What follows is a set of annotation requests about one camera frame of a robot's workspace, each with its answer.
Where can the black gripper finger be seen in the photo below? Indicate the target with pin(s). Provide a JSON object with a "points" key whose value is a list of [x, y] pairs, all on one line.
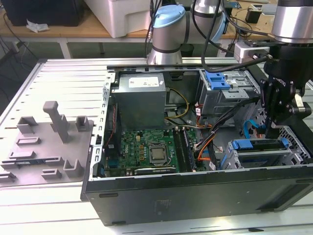
{"points": [[288, 113], [271, 102]]}

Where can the hard disk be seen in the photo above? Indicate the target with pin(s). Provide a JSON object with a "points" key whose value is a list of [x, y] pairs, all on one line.
{"points": [[242, 144]]}

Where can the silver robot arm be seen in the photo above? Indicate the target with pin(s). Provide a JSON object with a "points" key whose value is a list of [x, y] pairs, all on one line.
{"points": [[168, 31]]}

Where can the metal disk bay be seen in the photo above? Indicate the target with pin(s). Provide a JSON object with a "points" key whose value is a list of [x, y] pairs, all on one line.
{"points": [[259, 153]]}

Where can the metal drive cage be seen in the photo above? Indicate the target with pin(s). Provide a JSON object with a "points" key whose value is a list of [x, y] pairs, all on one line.
{"points": [[220, 102]]}

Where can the blue plastic latch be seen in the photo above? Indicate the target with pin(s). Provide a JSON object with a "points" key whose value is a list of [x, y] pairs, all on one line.
{"points": [[216, 82]]}

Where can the grey metal tray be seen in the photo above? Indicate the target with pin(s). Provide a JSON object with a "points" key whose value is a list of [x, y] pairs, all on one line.
{"points": [[269, 8]]}

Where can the small black cube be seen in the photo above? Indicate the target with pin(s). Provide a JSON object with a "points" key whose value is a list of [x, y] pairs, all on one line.
{"points": [[253, 15]]}

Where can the black RAM stick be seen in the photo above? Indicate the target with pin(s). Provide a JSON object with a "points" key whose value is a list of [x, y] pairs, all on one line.
{"points": [[190, 151], [181, 151]]}

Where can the black waste bin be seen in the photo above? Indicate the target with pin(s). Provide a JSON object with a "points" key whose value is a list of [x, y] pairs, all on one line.
{"points": [[187, 51]]}

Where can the black PC case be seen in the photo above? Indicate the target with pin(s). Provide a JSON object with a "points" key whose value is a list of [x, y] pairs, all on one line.
{"points": [[195, 198]]}

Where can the silver CPU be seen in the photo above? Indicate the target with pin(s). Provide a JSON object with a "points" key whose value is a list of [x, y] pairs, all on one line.
{"points": [[158, 154]]}

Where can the grey power supply unit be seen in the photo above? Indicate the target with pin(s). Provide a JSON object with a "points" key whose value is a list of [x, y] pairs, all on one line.
{"points": [[139, 107]]}

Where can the CPU socket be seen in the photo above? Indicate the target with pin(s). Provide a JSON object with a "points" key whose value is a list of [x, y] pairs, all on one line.
{"points": [[149, 154]]}

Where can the black graphics card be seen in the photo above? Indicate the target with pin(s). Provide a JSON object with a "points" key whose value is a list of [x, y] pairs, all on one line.
{"points": [[154, 171]]}

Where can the green motherboard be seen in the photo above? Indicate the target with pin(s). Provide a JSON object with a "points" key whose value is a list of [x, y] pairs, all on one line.
{"points": [[133, 143]]}

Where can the black case fan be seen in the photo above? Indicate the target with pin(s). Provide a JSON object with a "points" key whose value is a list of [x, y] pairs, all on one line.
{"points": [[111, 137]]}

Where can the large white box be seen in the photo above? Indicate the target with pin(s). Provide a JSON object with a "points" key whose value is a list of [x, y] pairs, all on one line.
{"points": [[117, 17]]}

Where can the wooden desk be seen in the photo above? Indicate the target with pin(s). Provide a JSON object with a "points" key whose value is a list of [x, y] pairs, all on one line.
{"points": [[73, 30]]}

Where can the grey parts rack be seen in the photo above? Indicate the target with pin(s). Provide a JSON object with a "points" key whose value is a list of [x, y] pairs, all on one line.
{"points": [[49, 151]]}

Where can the black monitor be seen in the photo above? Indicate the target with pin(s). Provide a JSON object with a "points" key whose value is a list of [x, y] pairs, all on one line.
{"points": [[44, 12]]}

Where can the crumpled white paper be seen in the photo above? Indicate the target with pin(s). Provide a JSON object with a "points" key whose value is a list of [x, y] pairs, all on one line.
{"points": [[38, 26]]}

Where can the small RAM stick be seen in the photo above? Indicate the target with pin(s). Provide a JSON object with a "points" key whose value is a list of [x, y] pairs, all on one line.
{"points": [[29, 162]]}

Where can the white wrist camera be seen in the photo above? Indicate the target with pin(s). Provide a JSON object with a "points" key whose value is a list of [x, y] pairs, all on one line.
{"points": [[244, 52]]}

